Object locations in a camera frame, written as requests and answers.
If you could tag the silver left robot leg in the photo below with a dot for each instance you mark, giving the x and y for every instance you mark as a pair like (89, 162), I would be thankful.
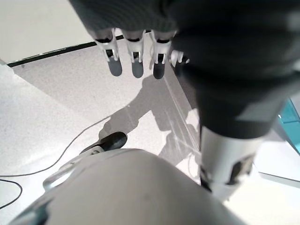
(140, 187)

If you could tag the white medical cart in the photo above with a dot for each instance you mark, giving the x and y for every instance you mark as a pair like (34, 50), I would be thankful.
(288, 117)

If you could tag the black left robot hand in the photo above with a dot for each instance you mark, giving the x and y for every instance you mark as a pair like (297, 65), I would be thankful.
(234, 47)

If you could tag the black floor edge strip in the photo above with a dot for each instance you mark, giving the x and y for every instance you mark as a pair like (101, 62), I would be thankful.
(47, 54)

